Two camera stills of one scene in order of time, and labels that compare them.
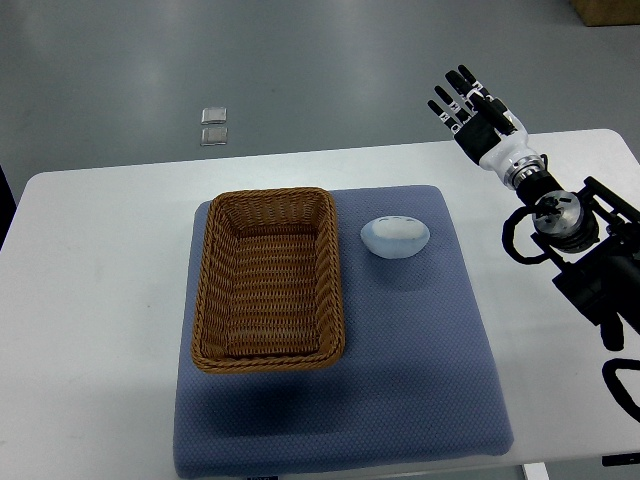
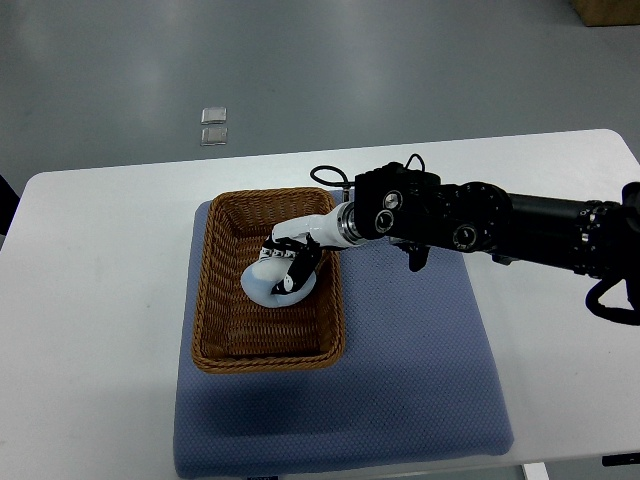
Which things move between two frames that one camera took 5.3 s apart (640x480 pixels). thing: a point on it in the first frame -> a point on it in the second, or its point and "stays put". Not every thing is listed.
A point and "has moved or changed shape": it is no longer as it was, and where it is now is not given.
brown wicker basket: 270,290 stays put
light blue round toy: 395,236 has moved or changed shape
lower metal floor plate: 214,136 stays put
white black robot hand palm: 493,150 -> 325,233
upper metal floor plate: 214,115 stays put
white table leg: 536,471 stays put
